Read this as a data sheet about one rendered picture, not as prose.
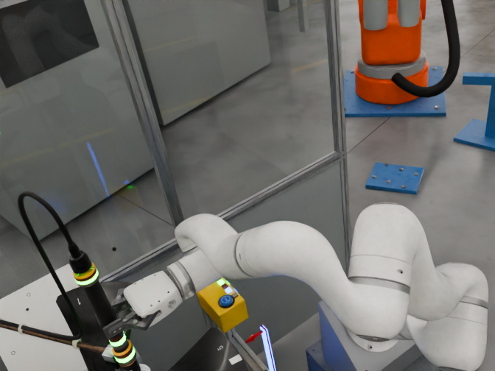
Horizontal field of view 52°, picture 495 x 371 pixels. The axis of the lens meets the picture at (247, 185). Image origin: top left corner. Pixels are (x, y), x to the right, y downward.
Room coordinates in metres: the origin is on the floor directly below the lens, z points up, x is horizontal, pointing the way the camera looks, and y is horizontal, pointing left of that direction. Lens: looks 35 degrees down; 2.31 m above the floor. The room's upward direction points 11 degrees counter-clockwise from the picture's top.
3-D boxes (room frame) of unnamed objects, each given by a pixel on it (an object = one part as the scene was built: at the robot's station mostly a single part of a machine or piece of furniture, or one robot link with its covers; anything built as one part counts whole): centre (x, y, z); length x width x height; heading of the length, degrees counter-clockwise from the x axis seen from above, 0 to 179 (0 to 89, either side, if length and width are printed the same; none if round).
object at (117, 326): (0.71, 0.31, 1.50); 0.07 x 0.03 x 0.03; 118
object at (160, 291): (0.79, 0.24, 1.50); 0.11 x 0.10 x 0.07; 118
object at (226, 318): (1.16, 0.16, 1.02); 0.16 x 0.10 x 0.11; 28
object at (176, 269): (0.81, 0.19, 1.50); 0.09 x 0.03 x 0.08; 28
